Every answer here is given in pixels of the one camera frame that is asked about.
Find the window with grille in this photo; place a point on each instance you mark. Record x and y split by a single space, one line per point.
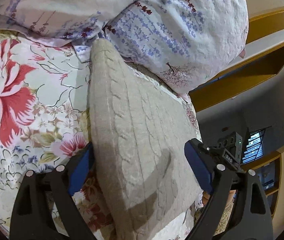
254 147

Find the person's right hand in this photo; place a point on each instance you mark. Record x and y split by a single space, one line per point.
206 198

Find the pink and white floral pillow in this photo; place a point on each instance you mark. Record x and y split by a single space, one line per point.
182 30

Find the beige textured rug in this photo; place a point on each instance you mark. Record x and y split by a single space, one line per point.
222 217

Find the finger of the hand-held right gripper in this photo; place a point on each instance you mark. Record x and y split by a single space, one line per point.
213 150

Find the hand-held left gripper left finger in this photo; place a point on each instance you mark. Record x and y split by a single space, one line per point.
82 170

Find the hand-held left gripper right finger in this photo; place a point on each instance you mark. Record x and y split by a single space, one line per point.
197 166

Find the floral bedsheet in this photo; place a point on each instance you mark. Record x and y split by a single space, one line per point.
32 105

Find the wooden wall shelf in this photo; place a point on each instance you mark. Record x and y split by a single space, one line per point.
274 177

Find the wooden headboard shelf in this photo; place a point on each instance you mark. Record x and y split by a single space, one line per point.
256 67

